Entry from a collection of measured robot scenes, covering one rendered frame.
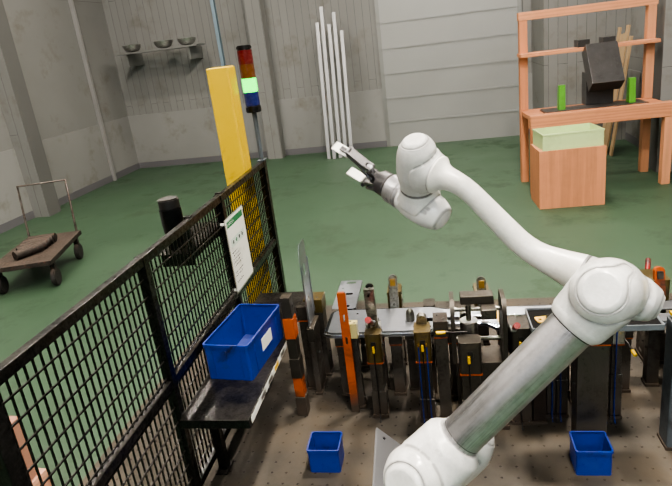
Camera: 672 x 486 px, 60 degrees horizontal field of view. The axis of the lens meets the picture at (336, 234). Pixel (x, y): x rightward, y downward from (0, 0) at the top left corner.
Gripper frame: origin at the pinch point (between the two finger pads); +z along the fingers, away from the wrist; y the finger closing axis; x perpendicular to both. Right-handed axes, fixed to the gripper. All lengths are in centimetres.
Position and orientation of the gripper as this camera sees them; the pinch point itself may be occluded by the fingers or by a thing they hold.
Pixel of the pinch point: (344, 159)
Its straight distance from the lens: 184.9
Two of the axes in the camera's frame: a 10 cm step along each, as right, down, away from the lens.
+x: 6.6, -7.3, 1.5
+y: 3.5, 4.8, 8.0
